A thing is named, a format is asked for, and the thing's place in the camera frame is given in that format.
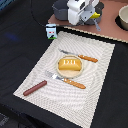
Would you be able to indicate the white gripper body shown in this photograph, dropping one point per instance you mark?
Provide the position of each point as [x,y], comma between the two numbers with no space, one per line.
[77,7]

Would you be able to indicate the light blue milk carton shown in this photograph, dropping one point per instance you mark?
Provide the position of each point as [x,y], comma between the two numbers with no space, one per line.
[51,31]

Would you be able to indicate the orange toy bread loaf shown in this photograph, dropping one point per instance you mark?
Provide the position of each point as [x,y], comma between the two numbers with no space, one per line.
[69,64]

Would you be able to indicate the brown toy sausage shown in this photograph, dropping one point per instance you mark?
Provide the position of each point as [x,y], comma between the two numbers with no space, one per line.
[35,88]

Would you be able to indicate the yellow toy cheese wedge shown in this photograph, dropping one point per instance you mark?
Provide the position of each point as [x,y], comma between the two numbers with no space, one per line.
[95,15]

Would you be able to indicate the dark blue frying pan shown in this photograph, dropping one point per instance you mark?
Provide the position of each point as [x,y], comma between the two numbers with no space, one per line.
[86,18]

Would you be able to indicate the dark grey cooking pot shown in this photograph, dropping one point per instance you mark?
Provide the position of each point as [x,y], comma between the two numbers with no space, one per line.
[60,9]

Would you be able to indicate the beige bowl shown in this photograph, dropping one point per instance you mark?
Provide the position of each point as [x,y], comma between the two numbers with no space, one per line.
[123,14]

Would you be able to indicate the round wooden plate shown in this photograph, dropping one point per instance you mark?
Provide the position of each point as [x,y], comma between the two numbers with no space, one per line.
[69,73]

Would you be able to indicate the beige woven placemat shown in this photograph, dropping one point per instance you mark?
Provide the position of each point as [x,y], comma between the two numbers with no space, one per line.
[71,103]

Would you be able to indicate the toy knife orange handle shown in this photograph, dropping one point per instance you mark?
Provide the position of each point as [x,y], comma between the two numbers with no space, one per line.
[80,56]

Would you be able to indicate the toy fork orange handle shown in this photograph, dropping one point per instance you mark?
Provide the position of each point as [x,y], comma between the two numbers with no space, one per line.
[68,81]

